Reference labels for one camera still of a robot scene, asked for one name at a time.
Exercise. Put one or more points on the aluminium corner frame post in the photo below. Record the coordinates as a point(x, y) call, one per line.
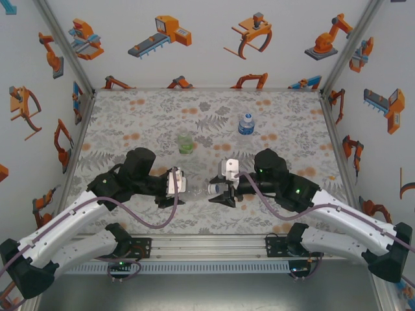
point(67, 48)
point(349, 48)

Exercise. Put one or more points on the aluminium side frame rail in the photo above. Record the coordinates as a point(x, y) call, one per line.
point(77, 145)
point(334, 129)

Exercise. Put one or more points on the aluminium back frame rail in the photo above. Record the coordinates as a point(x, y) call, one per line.
point(207, 88)

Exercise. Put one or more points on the grey fern patterned table mat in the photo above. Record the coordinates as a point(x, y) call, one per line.
point(227, 220)

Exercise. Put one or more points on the clear unlabelled plastic bottle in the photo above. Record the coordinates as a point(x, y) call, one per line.
point(197, 191)

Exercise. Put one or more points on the small controller circuit board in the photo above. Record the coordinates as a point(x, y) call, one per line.
point(300, 269)
point(119, 263)

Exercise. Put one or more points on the aluminium front mounting rail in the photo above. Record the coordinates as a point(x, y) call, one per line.
point(207, 247)

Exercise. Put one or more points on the green label plastic bottle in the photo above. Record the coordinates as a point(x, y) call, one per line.
point(185, 142)

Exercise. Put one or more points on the blue label plastic bottle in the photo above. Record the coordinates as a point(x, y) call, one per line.
point(246, 127)

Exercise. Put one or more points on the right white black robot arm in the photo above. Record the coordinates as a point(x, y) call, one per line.
point(350, 217)

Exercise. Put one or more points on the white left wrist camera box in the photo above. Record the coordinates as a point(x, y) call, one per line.
point(177, 183)

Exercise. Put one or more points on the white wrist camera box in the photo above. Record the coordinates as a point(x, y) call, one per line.
point(231, 170)
point(177, 183)

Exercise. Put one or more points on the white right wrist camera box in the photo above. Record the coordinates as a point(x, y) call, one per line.
point(231, 170)

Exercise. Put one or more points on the aluminium frame leg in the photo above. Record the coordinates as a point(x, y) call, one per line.
point(30, 304)
point(387, 298)

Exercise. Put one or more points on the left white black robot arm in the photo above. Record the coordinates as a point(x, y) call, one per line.
point(58, 223)

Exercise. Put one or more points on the grey metal lower panel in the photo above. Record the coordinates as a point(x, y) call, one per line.
point(207, 291)

